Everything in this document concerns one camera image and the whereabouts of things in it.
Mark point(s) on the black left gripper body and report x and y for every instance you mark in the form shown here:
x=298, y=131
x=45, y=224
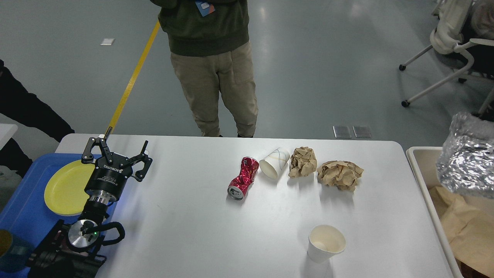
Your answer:
x=109, y=178

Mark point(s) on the yellow plate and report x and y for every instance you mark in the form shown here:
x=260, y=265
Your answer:
x=65, y=192

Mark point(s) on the dark teal mug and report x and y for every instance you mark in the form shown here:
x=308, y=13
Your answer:
x=14, y=252

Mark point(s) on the brown paper wad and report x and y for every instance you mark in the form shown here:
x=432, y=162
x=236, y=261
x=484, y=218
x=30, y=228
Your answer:
x=342, y=174

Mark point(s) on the aluminium foil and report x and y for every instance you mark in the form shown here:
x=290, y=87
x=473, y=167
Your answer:
x=465, y=165

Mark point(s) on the brown paper bag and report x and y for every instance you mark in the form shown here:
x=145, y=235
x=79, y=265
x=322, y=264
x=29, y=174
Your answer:
x=469, y=231

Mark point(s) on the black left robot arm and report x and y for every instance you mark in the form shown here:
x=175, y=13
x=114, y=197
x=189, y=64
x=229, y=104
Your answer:
x=71, y=250

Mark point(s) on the person in black clothes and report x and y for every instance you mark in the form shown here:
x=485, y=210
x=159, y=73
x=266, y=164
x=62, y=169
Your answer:
x=27, y=109

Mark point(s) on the blue plastic tray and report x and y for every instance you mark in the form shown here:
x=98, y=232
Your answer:
x=26, y=214

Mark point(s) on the white side table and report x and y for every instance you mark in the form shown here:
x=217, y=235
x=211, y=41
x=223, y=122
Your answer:
x=6, y=133

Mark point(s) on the crushed red soda can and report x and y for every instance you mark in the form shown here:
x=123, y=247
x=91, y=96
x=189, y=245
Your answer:
x=239, y=186

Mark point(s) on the person in green sweater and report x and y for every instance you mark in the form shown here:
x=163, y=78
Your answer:
x=212, y=58

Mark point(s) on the crushed white paper cup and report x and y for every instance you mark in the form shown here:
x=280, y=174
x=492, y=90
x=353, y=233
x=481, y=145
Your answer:
x=273, y=164

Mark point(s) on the crumpled brown paper ball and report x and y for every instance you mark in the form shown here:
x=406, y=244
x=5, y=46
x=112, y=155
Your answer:
x=302, y=162

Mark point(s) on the metal floor socket left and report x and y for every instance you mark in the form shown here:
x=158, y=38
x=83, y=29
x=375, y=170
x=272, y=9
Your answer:
x=342, y=132

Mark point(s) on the metal floor socket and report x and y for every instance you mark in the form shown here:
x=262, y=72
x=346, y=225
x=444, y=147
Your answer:
x=362, y=131
x=342, y=132

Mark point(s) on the metal floor socket right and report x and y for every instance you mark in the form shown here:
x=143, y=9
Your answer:
x=362, y=131

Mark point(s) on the beige plastic bin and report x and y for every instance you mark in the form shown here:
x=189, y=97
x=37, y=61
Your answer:
x=423, y=162

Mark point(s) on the white office chair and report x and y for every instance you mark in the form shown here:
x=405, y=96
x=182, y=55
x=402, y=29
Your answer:
x=446, y=39

